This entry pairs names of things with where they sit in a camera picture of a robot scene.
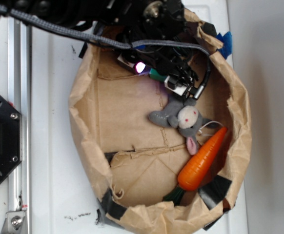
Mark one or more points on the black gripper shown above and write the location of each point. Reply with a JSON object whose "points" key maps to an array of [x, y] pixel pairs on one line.
{"points": [[154, 29]]}

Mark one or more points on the green rectangular block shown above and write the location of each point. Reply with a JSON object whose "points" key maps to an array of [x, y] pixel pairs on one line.
{"points": [[156, 76]]}

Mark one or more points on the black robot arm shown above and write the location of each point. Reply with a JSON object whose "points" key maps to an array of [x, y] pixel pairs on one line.
{"points": [[82, 20]]}

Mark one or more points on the grey plush bunny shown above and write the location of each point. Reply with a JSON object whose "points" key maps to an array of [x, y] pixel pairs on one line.
{"points": [[185, 117]]}

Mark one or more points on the black tape piece right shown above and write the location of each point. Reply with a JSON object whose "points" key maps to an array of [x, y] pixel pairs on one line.
{"points": [[209, 29]]}

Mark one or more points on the black tape piece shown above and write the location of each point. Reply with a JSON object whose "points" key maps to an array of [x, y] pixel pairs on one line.
{"points": [[107, 206], [209, 29]]}

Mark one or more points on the crumpled brown paper bag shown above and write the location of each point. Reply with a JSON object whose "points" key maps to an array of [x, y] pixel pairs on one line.
{"points": [[132, 163]]}

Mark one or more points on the orange plastic toy carrot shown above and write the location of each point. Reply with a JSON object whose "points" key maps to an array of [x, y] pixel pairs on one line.
{"points": [[193, 173]]}

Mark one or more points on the black tape on bag rim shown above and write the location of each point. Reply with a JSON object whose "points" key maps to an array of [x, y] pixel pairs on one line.
{"points": [[215, 191]]}

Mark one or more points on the black tape piece left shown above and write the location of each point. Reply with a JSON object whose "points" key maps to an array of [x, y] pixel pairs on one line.
{"points": [[107, 206]]}

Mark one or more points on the white plastic bin lid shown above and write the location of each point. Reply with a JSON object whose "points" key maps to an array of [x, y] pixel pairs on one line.
{"points": [[62, 199]]}

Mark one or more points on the aluminium extrusion rail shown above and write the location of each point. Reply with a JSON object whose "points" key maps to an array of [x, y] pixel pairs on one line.
{"points": [[19, 94]]}

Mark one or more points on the black octagonal mount plate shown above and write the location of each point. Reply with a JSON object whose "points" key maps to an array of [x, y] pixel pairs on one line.
{"points": [[9, 139]]}

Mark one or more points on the silver corner bracket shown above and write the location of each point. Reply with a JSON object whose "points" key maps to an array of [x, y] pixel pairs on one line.
{"points": [[15, 223]]}

